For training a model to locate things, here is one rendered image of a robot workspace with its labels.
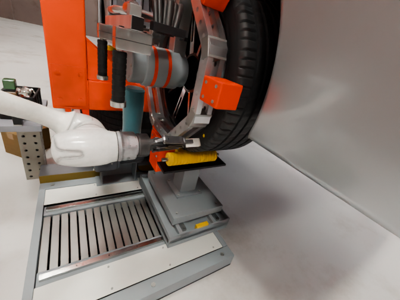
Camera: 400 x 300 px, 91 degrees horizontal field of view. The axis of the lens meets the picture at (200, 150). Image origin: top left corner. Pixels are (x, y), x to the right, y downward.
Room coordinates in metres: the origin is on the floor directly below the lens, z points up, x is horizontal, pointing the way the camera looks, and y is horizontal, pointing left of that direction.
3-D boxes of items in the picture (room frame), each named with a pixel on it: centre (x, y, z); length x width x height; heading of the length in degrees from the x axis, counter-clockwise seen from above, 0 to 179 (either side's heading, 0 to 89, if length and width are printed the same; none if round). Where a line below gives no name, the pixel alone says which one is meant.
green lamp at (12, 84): (0.79, 0.86, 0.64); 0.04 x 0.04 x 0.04; 37
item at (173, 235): (0.92, 0.04, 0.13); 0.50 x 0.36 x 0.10; 37
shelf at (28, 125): (0.94, 0.98, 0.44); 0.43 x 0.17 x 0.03; 37
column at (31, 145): (0.97, 1.00, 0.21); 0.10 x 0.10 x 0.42; 37
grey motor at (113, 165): (1.02, 0.42, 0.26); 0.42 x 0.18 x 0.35; 127
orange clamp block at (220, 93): (0.57, -0.02, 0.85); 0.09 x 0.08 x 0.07; 37
